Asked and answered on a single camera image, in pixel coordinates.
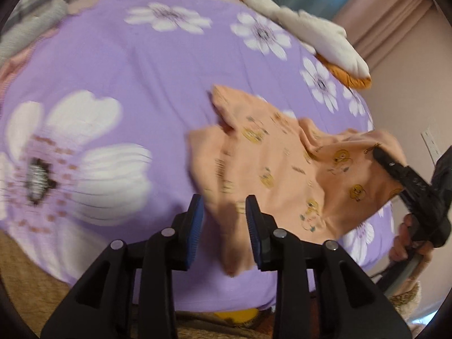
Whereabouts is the purple floral bedsheet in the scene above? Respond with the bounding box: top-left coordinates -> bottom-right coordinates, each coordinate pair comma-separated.
1,0 -> 373,311

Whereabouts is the pink curtain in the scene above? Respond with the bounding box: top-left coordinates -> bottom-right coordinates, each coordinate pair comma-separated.
333,0 -> 434,70

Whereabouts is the orange cartoon print shirt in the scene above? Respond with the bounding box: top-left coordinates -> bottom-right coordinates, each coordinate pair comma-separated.
188,86 -> 406,276

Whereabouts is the plaid blanket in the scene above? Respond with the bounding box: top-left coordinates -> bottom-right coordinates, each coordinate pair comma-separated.
1,0 -> 75,63

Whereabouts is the white wall socket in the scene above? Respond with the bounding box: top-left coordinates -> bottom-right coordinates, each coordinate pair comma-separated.
421,128 -> 442,164

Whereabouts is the right hand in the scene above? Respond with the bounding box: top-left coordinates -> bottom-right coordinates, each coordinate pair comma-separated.
388,214 -> 434,264

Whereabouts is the white goose plush toy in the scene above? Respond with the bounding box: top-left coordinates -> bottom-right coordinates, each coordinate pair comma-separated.
240,0 -> 371,79

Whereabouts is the orange mustard cloth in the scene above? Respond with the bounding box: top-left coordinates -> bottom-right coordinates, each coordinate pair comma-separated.
315,54 -> 372,90

